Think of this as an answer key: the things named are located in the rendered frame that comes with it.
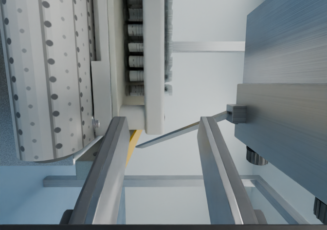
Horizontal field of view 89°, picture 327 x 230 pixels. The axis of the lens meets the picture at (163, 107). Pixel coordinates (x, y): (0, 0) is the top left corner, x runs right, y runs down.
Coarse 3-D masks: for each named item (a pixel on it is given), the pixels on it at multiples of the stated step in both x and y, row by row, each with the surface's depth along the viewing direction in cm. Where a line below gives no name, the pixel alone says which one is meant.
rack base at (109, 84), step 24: (96, 0) 16; (120, 0) 18; (96, 24) 17; (120, 24) 18; (96, 48) 17; (120, 48) 18; (96, 72) 16; (120, 72) 18; (96, 96) 16; (120, 96) 17
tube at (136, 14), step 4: (124, 8) 19; (128, 8) 19; (132, 8) 19; (136, 8) 19; (140, 8) 19; (124, 12) 19; (128, 12) 19; (132, 12) 19; (136, 12) 19; (140, 12) 19; (164, 12) 19; (168, 12) 19; (172, 12) 19; (124, 16) 19; (128, 16) 19; (132, 16) 19; (136, 16) 19; (140, 16) 19; (164, 16) 19; (168, 16) 19; (172, 16) 19; (128, 20) 19; (132, 20) 19; (136, 20) 19; (140, 20) 19; (164, 20) 19; (168, 20) 19; (172, 20) 19
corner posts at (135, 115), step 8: (144, 96) 38; (144, 104) 39; (120, 112) 17; (128, 112) 17; (136, 112) 17; (144, 112) 17; (128, 120) 17; (136, 120) 17; (144, 120) 17; (136, 128) 17; (144, 128) 17
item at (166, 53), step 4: (164, 8) 20; (168, 8) 20; (164, 36) 21; (168, 36) 21; (128, 52) 21; (132, 52) 21; (136, 52) 21; (140, 52) 21; (164, 52) 21; (168, 52) 21; (164, 56) 23; (168, 56) 23; (132, 68) 23; (136, 68) 23; (140, 68) 23; (164, 68) 23; (168, 68) 23
